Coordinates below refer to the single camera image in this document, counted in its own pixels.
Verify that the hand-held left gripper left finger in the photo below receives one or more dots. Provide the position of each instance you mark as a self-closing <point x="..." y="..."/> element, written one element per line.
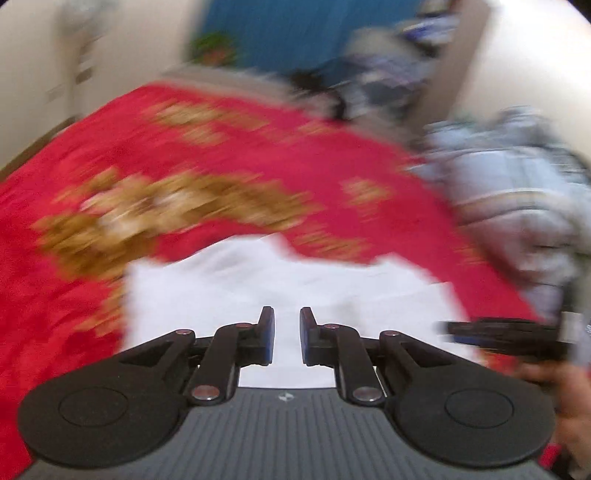
<point x="268" y="334"/>

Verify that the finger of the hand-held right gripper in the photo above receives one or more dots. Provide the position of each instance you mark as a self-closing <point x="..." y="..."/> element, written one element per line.
<point x="508" y="337"/>

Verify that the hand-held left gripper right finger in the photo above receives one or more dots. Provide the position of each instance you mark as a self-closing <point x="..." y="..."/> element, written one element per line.
<point x="304" y="337"/>

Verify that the white long-sleeved shirt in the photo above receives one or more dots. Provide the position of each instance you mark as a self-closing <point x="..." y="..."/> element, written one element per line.
<point x="323" y="286"/>

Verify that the person's right hand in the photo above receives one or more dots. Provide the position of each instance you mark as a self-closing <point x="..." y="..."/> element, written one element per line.
<point x="572" y="406"/>

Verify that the plaid duvet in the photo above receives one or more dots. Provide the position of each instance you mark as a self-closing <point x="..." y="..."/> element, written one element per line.
<point x="508" y="184"/>

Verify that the red floral blanket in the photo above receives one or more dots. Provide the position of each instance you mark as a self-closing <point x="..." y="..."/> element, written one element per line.
<point x="277" y="147"/>

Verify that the black bag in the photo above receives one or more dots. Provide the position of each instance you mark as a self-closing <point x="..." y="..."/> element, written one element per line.
<point x="323" y="92"/>

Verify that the wooden shelf cabinet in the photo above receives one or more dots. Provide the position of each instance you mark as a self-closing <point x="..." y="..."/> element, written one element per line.
<point x="457" y="55"/>

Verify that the potted green plant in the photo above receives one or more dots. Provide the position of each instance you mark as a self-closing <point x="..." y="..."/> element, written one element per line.
<point x="214" y="48"/>

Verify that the blue curtain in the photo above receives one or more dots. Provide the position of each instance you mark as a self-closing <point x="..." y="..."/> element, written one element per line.
<point x="300" y="32"/>

